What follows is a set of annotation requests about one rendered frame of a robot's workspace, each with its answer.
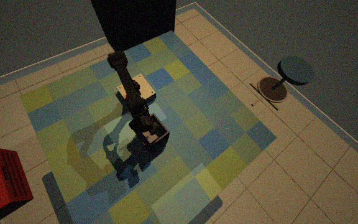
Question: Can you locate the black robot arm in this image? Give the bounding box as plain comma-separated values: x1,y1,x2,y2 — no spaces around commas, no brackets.
107,50,153,132

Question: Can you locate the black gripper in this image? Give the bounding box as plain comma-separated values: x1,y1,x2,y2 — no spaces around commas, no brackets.
147,113,161,135

